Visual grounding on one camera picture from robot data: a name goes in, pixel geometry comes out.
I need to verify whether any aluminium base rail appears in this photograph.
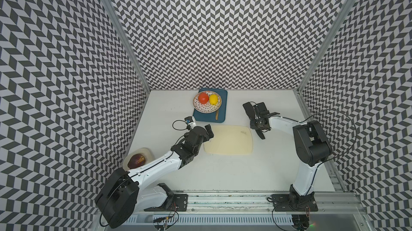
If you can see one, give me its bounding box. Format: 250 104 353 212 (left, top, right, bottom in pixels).
96 191 364 216

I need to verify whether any cream cutting board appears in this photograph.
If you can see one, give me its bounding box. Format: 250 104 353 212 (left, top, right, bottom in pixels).
204 125 253 156

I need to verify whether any black cleaver knife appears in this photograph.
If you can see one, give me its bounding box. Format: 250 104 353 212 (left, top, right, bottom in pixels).
242 102 266 140

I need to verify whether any aluminium corner frame post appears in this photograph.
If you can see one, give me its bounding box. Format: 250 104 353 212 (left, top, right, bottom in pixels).
100 0 151 93
297 0 356 94

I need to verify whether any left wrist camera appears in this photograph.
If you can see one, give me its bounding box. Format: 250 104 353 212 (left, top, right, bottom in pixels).
184 116 196 130

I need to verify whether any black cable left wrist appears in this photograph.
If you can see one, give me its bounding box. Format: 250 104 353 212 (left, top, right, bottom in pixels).
172 119 191 132

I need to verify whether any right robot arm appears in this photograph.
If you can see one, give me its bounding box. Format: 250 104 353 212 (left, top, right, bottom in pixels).
242 102 333 199

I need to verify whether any cream bowl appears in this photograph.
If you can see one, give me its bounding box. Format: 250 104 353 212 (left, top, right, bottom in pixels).
122 148 155 171

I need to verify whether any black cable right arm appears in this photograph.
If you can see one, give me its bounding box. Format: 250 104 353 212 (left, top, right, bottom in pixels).
299 108 358 167

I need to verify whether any patterned ceramic plate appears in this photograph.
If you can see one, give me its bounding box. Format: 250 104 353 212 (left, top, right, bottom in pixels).
193 91 222 114

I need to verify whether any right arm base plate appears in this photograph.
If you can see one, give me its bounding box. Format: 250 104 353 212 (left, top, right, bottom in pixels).
270 192 319 212

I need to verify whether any dark red onion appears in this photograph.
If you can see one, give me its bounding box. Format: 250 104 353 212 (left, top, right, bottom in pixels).
127 153 147 169

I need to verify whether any aluminium corner frame post left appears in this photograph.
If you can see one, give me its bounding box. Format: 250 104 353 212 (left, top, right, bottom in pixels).
100 0 151 93

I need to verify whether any teal rectangular tray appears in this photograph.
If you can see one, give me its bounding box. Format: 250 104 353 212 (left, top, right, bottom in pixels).
193 88 227 123

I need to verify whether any aluminium corner frame post right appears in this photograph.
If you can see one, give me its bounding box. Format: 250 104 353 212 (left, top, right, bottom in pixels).
297 0 356 94

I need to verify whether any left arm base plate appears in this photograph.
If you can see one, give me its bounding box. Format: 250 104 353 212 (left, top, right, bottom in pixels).
144 193 188 212

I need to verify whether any red tomato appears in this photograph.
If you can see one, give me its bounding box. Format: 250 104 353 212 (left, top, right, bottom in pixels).
197 92 209 104

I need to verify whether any yellow lemon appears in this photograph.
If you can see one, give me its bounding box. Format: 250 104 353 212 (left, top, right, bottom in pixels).
209 94 219 105

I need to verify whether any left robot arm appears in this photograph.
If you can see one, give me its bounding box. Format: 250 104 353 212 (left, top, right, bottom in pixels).
94 124 214 228

